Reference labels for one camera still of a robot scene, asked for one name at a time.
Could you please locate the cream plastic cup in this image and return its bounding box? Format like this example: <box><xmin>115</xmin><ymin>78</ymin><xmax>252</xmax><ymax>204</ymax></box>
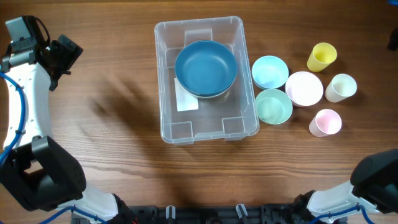
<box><xmin>325</xmin><ymin>73</ymin><xmax>358</xmax><ymax>103</ymax></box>

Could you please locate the yellow plastic cup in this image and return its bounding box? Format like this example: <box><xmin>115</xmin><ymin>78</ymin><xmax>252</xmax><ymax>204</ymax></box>
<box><xmin>307</xmin><ymin>42</ymin><xmax>337</xmax><ymax>72</ymax></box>

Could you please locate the pink plastic cup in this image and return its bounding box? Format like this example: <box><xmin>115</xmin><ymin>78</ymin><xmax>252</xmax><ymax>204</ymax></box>
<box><xmin>308</xmin><ymin>109</ymin><xmax>342</xmax><ymax>137</ymax></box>

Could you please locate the blue plastic plate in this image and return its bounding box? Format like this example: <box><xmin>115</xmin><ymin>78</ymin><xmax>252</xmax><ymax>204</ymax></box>
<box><xmin>174</xmin><ymin>40</ymin><xmax>238</xmax><ymax>78</ymax></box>
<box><xmin>177</xmin><ymin>75</ymin><xmax>236</xmax><ymax>95</ymax></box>

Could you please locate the cream plastic plate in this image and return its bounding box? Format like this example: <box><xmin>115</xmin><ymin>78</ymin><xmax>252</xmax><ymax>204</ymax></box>
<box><xmin>183</xmin><ymin>87</ymin><xmax>230</xmax><ymax>99</ymax></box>

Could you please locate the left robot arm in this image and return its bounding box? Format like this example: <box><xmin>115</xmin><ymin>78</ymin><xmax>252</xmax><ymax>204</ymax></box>
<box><xmin>1</xmin><ymin>16</ymin><xmax>139</xmax><ymax>223</ymax></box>

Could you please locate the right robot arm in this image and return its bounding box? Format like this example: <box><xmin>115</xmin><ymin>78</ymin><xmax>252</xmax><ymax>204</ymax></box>
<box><xmin>282</xmin><ymin>42</ymin><xmax>397</xmax><ymax>223</ymax></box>

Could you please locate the pink plastic bowl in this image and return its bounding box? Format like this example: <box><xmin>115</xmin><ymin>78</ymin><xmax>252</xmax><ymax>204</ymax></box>
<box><xmin>285</xmin><ymin>71</ymin><xmax>323</xmax><ymax>107</ymax></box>

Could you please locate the light blue plastic bowl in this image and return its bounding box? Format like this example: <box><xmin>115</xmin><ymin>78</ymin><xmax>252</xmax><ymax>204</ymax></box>
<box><xmin>251</xmin><ymin>55</ymin><xmax>289</xmax><ymax>90</ymax></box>

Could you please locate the mint green plastic bowl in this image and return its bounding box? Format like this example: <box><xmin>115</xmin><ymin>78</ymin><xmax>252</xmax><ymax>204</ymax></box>
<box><xmin>255</xmin><ymin>89</ymin><xmax>293</xmax><ymax>125</ymax></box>

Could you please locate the clear plastic storage bin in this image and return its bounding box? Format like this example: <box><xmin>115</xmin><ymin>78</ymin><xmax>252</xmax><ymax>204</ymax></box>
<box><xmin>154</xmin><ymin>16</ymin><xmax>259</xmax><ymax>145</ymax></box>

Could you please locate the blue right cable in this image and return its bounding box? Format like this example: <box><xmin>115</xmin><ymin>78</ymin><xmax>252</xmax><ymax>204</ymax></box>
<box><xmin>307</xmin><ymin>0</ymin><xmax>398</xmax><ymax>224</ymax></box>

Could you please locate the blue cable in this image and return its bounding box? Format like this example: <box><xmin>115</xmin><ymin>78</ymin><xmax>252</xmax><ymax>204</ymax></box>
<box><xmin>307</xmin><ymin>0</ymin><xmax>398</xmax><ymax>224</ymax></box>
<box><xmin>0</xmin><ymin>72</ymin><xmax>108</xmax><ymax>224</ymax></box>

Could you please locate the blue left cable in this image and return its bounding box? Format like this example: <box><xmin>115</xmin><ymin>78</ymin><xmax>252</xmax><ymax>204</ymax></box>
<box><xmin>0</xmin><ymin>72</ymin><xmax>108</xmax><ymax>224</ymax></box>

